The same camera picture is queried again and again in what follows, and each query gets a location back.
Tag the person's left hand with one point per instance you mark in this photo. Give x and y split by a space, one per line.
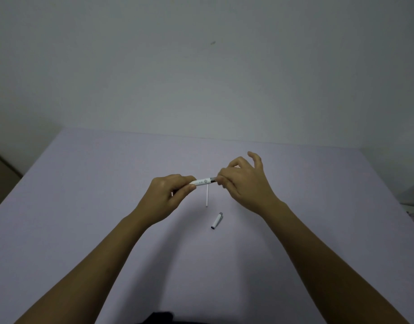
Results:
161 199

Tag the person's right hand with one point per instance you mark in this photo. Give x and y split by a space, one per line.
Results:
249 188

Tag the person's left thumb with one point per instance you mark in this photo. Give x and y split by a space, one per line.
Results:
183 191

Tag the person's right thumb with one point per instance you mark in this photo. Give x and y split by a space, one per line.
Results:
224 183

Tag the person's right middle finger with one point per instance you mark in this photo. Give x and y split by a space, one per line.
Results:
256 160

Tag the white pen barrel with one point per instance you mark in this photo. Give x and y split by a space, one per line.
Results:
203 181

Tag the person's left forearm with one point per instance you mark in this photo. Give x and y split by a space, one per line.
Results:
88 269

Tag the person's right forearm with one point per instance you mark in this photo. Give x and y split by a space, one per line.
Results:
332 266

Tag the white pen refill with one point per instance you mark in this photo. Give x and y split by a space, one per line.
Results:
207 196

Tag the white pen cap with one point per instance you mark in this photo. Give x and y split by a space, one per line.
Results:
216 221

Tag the person's dark clothing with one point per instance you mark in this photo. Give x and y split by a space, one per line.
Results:
159 318

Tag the brown furniture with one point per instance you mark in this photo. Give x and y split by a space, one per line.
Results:
2 185

